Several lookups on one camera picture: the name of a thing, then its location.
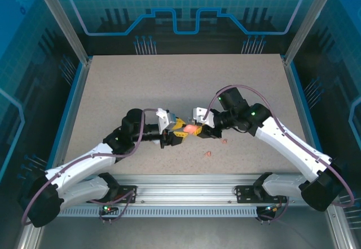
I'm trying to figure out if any pink earbud charging case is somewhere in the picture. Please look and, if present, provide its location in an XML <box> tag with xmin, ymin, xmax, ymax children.
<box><xmin>182</xmin><ymin>123</ymin><xmax>198</xmax><ymax>135</ymax></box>

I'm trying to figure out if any small LED circuit board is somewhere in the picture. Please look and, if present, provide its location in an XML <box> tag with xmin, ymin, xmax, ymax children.
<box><xmin>258</xmin><ymin>204</ymin><xmax>283</xmax><ymax>215</ymax></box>
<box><xmin>98</xmin><ymin>204</ymin><xmax>119</xmax><ymax>215</ymax></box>

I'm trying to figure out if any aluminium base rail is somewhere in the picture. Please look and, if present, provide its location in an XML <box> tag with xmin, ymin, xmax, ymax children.
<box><xmin>60</xmin><ymin>172</ymin><xmax>338</xmax><ymax>208</ymax></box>

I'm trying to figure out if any aluminium side rail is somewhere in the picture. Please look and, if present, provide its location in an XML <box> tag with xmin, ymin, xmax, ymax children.
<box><xmin>42</xmin><ymin>57</ymin><xmax>94</xmax><ymax>185</ymax></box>
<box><xmin>281</xmin><ymin>56</ymin><xmax>333</xmax><ymax>184</ymax></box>

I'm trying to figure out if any slotted grey cable duct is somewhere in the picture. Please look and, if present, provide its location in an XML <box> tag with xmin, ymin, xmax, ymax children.
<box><xmin>60</xmin><ymin>206</ymin><xmax>259</xmax><ymax>218</ymax></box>

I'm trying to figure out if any aluminium frame post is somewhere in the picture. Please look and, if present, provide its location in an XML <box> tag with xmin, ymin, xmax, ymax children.
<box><xmin>283</xmin><ymin>0</ymin><xmax>341</xmax><ymax>65</ymax></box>
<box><xmin>31</xmin><ymin>0</ymin><xmax>93</xmax><ymax>65</ymax></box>

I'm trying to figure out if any aluminium corner frame rail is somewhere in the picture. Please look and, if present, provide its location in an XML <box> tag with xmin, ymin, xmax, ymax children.
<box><xmin>325</xmin><ymin>208</ymin><xmax>353</xmax><ymax>249</ymax></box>

